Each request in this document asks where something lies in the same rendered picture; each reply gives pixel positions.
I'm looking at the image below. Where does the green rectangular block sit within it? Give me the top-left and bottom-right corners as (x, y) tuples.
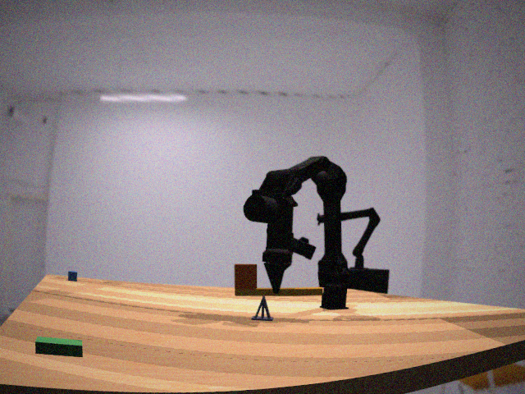
(35, 337), (83, 357)

